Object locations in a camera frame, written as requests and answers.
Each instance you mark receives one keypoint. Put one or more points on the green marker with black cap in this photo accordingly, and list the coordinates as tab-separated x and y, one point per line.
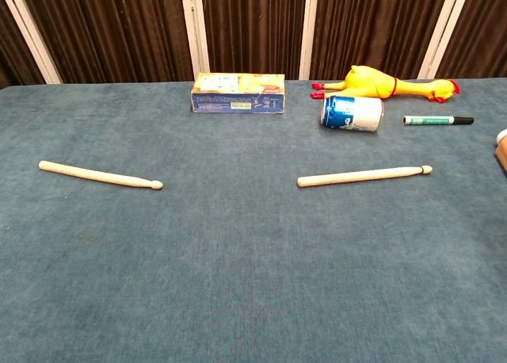
435	120

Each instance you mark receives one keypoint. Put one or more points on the brown bottle with white cap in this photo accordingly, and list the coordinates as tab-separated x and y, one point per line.
502	149

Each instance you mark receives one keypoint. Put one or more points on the brown pleated curtain panel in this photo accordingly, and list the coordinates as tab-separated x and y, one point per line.
119	30
483	30
376	22
253	26
12	54

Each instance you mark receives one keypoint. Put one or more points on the blue and yellow cardboard box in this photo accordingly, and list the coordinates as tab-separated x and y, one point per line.
237	101

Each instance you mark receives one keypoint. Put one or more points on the light wooden drumstick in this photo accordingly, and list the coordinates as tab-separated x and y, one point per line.
356	176
99	175

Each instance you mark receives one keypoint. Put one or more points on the blue table cloth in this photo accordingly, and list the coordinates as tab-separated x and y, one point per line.
253	240

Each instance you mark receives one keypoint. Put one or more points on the blue and white drink can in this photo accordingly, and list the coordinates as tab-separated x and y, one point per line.
356	115

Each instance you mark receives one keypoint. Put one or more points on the yellow rubber chicken toy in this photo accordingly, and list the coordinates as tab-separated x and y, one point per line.
368	81

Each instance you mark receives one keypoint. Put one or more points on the white screen frame post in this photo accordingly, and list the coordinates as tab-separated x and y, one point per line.
443	30
31	34
196	30
309	30

